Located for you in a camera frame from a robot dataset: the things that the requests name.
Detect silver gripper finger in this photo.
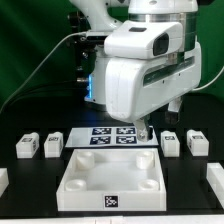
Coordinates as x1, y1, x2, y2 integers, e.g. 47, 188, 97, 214
165, 97, 183, 124
138, 118, 150, 142

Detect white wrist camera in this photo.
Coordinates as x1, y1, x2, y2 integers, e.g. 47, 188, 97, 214
104, 20, 183, 60

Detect black cables behind base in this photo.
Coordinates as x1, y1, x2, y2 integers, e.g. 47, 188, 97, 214
0, 79, 88, 111

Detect grey camera on base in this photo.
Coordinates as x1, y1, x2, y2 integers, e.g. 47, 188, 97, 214
80, 30, 109, 43

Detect white camera cable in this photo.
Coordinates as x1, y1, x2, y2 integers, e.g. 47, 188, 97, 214
0, 32, 88, 114

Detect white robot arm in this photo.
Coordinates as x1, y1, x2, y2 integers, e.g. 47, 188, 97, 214
69, 0, 201, 141

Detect white square tabletop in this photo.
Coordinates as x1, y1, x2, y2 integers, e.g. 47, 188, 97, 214
56, 148, 167, 211

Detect white marker tag plate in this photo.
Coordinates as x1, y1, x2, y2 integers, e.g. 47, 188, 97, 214
66, 126, 158, 148

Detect white right obstacle wall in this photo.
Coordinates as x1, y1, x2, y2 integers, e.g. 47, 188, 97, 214
206, 163, 224, 209

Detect white left obstacle block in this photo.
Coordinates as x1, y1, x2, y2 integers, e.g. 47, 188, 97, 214
0, 168, 9, 197

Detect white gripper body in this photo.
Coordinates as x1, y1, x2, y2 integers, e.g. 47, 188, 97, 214
105, 42, 201, 122

